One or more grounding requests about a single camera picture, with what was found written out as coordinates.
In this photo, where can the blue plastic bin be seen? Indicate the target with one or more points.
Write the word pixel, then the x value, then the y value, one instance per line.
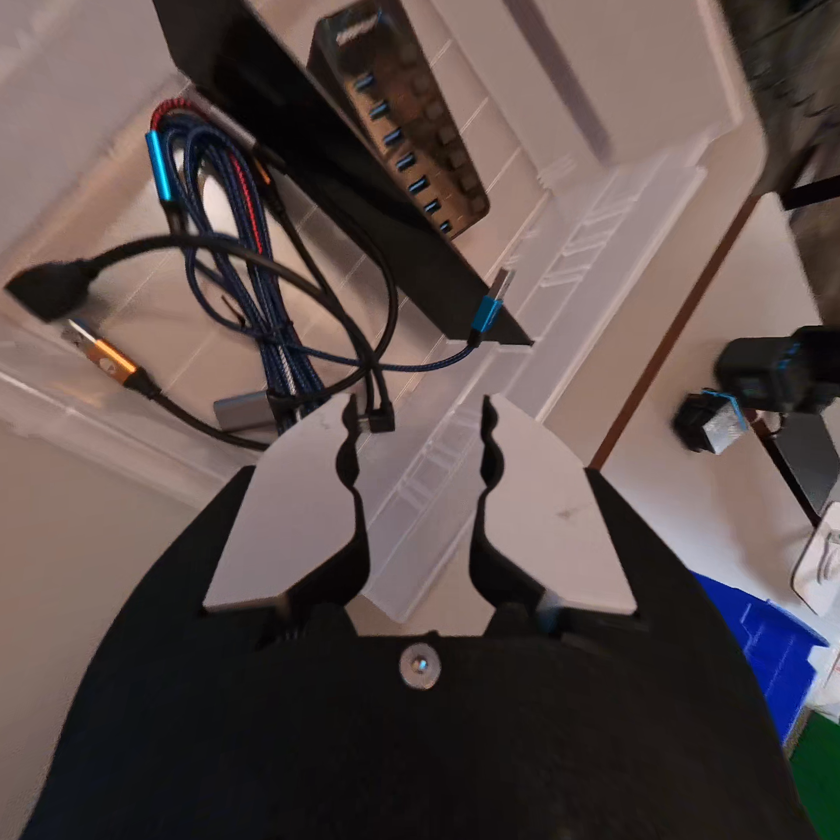
pixel 754 643

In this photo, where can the black blurred device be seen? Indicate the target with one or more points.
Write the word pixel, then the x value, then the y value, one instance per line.
pixel 768 374

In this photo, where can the green plastic bin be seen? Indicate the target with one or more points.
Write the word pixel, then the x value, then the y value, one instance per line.
pixel 820 768

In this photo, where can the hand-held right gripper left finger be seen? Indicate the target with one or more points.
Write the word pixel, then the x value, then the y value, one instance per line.
pixel 289 512

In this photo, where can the white stand base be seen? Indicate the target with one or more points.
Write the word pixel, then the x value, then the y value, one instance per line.
pixel 817 564

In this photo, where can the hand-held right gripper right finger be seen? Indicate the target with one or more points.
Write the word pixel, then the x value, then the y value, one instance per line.
pixel 558 525

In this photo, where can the white desk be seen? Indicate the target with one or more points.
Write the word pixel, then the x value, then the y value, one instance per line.
pixel 98 590

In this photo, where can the dark flat panel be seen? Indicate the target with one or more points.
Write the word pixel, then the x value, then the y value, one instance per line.
pixel 807 459

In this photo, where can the short black USB hub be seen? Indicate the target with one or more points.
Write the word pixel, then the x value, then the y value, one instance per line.
pixel 407 118

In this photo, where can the clear plastic bin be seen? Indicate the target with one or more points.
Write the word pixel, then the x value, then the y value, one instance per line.
pixel 459 459

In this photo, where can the small black grey block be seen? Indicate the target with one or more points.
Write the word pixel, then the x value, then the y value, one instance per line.
pixel 712 426

